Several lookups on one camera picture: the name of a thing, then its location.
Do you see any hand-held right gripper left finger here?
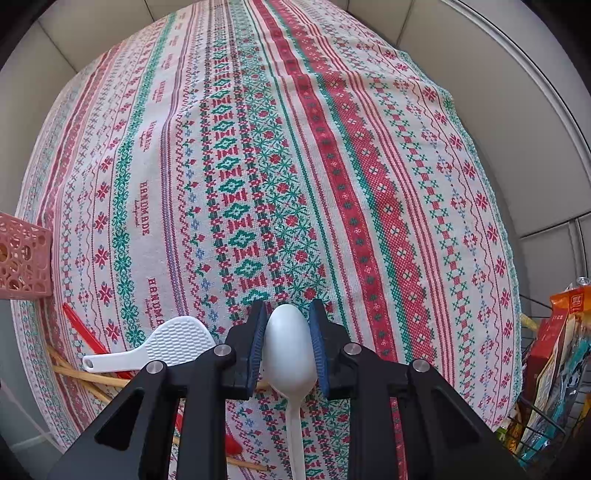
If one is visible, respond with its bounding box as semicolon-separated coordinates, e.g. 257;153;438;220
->
46;300;269;480

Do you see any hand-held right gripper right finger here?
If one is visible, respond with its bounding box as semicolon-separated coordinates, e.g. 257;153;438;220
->
308;298;528;480

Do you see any white plastic spoon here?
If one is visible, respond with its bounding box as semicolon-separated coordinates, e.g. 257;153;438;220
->
262;303;319;480

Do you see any pink perforated utensil basket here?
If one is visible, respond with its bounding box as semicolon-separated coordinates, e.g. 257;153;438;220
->
0;211;54;301

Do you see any white rice paddle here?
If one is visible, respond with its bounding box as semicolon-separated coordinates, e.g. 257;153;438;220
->
82;316;217;374

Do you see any red plastic spoon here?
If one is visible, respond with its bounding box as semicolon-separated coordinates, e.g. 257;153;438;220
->
62;302;243;459

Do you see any patterned striped tablecloth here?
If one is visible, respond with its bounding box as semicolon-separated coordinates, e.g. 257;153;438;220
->
9;0;525;480

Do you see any red cardboard box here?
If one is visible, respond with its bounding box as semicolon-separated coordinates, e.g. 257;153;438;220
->
523;318;574;403

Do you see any teal snack packet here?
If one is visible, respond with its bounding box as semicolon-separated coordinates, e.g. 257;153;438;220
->
530;323;591;450

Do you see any orange snack packet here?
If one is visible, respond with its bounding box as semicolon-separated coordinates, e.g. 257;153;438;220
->
549;285;591;325

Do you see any black wire basket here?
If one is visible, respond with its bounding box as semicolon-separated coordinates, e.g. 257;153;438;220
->
502;276;591;468

